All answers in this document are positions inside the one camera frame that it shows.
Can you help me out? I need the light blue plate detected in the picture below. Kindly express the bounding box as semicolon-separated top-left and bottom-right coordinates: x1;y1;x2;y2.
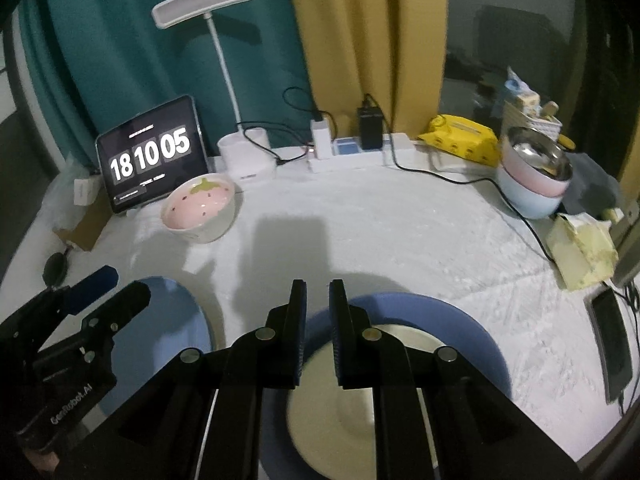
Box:
100;276;215;416

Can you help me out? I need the cream bowl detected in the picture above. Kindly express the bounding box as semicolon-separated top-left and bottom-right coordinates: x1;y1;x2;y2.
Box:
285;323;449;480

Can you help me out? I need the large dark blue bowl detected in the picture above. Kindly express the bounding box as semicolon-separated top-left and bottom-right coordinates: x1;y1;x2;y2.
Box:
259;292;511;479

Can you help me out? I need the pink strawberry bowl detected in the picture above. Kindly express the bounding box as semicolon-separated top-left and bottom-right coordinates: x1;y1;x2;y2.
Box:
160;174;236;244

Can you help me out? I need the cardboard box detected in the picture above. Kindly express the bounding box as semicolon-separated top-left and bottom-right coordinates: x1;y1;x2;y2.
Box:
53;191;113;252

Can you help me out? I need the small white box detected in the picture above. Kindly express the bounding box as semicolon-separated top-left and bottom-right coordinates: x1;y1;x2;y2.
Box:
73;174;102;207

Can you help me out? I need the white textured tablecloth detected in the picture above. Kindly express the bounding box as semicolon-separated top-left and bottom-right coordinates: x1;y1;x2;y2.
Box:
0;144;640;463

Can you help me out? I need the tablet showing clock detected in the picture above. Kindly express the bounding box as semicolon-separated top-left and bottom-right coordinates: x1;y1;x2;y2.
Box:
96;96;209;214

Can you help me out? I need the white desk lamp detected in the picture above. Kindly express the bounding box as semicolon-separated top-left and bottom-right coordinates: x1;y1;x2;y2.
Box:
150;0;278;182

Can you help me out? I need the white power strip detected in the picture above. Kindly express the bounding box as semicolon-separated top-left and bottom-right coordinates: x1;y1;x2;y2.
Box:
308;132;418;174

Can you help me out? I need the white charger adapter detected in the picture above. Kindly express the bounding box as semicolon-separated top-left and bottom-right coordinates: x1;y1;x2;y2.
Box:
310;118;333;160

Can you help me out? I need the black charger adapter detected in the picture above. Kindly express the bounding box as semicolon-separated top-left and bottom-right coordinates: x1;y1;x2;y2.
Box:
357;99;383;151

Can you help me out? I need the light blue bowl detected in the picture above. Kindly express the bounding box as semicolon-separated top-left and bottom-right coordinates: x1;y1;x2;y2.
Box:
496;165;562;220

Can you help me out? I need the yellow wipes packet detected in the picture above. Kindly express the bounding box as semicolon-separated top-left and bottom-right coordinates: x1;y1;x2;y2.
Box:
418;114;500;167

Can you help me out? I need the yellow tissue pack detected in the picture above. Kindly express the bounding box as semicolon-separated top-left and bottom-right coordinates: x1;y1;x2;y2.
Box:
546;212;618;290

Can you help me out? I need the pink steel-lined bowl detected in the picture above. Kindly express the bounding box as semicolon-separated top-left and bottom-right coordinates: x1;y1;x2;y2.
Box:
500;127;573;197

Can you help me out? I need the black smartphone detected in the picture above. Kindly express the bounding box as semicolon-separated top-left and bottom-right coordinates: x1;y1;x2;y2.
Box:
587;287;632;404

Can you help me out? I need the teal curtain left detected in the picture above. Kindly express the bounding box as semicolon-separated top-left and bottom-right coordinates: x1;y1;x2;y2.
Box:
17;0;310;167

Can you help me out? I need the grey folded cloth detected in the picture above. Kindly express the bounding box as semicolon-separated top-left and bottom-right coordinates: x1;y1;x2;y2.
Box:
562;153;624;219

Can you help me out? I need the white storage basket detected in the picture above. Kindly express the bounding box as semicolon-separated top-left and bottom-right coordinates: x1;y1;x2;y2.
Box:
501;67;562;141

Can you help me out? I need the steel thermos flask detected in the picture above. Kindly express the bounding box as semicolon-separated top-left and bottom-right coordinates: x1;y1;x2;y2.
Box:
612;200;639;288

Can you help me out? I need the yellow curtain left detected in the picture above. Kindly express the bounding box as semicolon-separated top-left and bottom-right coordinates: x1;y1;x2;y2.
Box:
292;0;448;138

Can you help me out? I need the yellow curtain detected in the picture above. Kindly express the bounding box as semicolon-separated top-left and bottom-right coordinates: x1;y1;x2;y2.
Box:
292;0;448;138
617;124;640;200

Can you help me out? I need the yellow curtain right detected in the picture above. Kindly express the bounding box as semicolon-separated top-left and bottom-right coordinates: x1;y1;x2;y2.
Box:
617;124;640;200

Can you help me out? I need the black charging cable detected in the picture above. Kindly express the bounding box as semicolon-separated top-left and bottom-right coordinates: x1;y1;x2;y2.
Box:
234;86;559;264

